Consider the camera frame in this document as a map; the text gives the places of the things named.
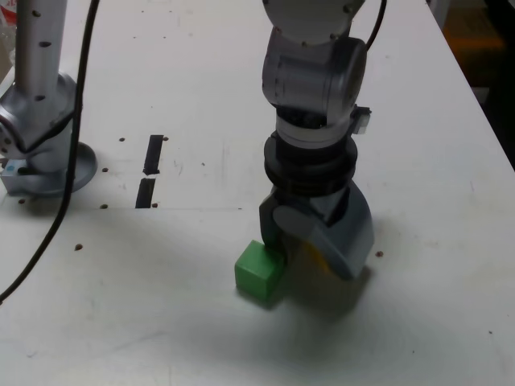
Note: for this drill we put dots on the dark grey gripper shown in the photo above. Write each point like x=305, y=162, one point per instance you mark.
x=318, y=201

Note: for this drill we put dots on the yellow cube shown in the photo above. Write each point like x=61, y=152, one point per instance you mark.
x=316, y=253

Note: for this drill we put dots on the green cube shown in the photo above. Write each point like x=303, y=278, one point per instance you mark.
x=257, y=273

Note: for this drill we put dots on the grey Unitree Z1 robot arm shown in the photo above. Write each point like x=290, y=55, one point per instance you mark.
x=314, y=72

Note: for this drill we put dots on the black tape strip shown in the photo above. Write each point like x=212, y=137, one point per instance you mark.
x=153, y=157

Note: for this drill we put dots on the clear plastic bottle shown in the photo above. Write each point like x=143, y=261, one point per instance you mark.
x=6, y=16

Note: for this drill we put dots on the small gripper-mounted camera box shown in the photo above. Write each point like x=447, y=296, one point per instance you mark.
x=362, y=120

